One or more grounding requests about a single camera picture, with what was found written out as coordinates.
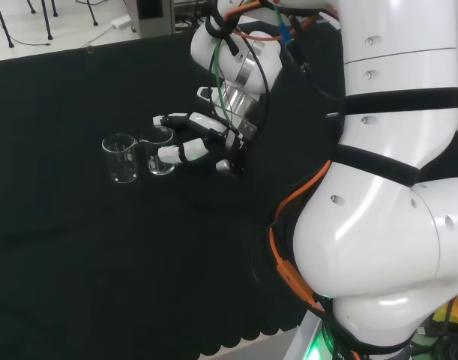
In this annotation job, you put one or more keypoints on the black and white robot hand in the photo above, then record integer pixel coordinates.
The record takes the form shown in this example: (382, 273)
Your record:
(198, 150)

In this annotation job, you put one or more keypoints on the clear glass beaker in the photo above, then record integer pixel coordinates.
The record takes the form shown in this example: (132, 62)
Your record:
(160, 170)
(120, 177)

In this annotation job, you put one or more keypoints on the grey metal cabinet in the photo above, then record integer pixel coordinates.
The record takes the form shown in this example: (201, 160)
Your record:
(153, 22)

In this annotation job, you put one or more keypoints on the black bench cloth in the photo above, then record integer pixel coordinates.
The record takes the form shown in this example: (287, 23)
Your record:
(101, 243)

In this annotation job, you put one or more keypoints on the clear tape piece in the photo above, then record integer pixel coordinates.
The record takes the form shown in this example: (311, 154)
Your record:
(90, 49)

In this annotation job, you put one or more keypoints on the white power strip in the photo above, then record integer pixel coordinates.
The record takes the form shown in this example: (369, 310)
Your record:
(121, 21)

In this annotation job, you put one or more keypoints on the black tripod leg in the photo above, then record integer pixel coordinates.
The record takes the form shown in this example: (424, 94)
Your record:
(90, 13)
(3, 26)
(46, 22)

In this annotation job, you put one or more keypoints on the yellow stop button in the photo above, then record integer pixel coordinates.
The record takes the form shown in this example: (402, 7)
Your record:
(457, 311)

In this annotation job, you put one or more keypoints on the grey base plate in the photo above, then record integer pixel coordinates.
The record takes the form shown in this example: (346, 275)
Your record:
(300, 337)

